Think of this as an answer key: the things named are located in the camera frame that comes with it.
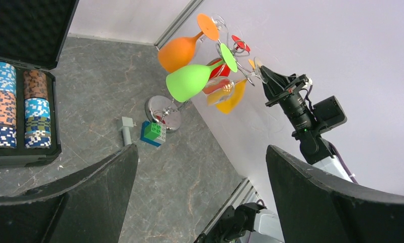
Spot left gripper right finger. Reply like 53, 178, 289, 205
266, 145, 404, 242

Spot yellow wine glass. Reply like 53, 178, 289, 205
215, 79, 248, 114

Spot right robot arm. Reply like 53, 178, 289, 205
256, 65, 357, 183

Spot chrome wine glass rack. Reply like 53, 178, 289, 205
145, 14, 252, 132

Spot green blue toy bricks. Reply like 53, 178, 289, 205
140, 121, 167, 147

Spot red wine glass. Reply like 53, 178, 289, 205
203, 35, 251, 95

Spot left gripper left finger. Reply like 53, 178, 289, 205
0, 144, 139, 242

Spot black poker chip case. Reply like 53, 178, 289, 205
0, 0, 80, 172

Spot orange wine glass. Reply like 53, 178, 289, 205
157, 14, 220, 73

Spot grey plastic bar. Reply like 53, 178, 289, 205
117, 116, 135, 146

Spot green wine glass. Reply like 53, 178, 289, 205
166, 43, 238, 103

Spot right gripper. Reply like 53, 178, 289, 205
260, 65, 313, 107

